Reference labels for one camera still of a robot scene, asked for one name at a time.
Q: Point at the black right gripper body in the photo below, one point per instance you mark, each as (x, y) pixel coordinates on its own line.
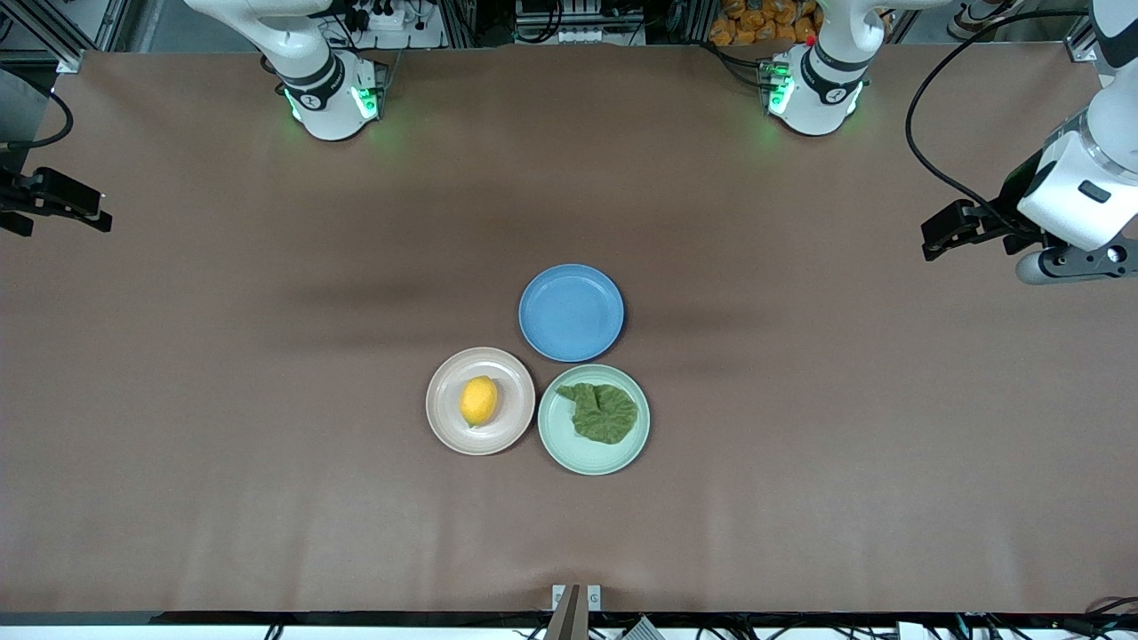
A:
(20, 197)

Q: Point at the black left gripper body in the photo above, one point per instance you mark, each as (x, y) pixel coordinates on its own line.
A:
(1012, 216)

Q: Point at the green lettuce leaf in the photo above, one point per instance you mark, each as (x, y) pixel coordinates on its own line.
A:
(603, 413)

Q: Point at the yellow lemon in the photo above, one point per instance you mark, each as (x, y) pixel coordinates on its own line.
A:
(479, 400)

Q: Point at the orange snack bags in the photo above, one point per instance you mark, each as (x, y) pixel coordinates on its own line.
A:
(756, 22)

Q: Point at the black power plugs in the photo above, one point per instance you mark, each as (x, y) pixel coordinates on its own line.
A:
(378, 13)

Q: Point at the blue plate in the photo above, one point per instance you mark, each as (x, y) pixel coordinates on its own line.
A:
(571, 313)

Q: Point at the white power strip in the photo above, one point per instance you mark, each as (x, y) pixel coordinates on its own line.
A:
(585, 36)

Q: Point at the mint green plate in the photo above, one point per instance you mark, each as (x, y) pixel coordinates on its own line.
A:
(587, 458)

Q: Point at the beige plate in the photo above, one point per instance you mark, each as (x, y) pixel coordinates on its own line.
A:
(520, 400)

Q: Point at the matte table cover sheet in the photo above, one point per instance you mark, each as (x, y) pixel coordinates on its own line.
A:
(569, 533)

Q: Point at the aluminium frame profile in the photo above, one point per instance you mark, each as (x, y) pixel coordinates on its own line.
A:
(1083, 46)
(71, 40)

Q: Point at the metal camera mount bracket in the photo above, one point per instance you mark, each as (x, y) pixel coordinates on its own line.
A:
(576, 613)

